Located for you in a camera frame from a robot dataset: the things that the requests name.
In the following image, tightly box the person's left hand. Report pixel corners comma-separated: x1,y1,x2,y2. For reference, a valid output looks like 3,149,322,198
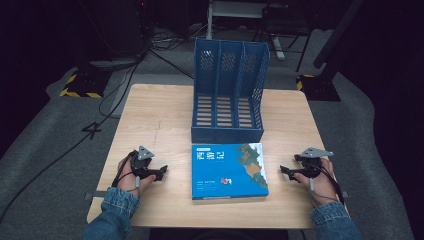
116,155,157,199

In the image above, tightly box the black chair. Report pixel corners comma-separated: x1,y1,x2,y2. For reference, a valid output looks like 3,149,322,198
251,2,318,73

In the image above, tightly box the blue plastic file rack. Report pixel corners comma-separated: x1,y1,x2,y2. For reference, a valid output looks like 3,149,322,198
190,37,271,145

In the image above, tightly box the black floor cable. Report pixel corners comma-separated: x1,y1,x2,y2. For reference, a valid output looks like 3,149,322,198
0,49,148,225

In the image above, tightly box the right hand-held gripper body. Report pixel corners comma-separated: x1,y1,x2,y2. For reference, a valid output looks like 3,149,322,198
291,147,335,179

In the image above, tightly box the white metal table frame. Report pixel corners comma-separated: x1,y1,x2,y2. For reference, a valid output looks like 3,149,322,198
205,0,290,62

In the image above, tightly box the person's right hand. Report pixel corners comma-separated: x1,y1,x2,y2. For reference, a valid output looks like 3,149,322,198
293,157,340,208

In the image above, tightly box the dark diagonal stand pole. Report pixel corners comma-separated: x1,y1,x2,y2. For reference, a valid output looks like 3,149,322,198
312,0,366,70

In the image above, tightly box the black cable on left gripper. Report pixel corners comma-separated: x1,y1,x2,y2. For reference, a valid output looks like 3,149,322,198
111,149,139,189

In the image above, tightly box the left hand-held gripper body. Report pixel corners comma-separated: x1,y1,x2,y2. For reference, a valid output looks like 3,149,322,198
130,145,162,180

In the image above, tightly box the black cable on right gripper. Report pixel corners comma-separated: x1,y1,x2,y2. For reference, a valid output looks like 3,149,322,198
313,163,346,205

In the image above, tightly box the black yellow striped stand base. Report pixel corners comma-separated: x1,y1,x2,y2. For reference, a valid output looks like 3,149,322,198
295,73,342,102
59,68,112,100

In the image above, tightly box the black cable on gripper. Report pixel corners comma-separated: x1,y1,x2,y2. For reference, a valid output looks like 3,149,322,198
111,149,139,189
313,163,346,205

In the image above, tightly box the blue book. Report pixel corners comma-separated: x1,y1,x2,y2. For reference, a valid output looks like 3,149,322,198
191,142,270,201

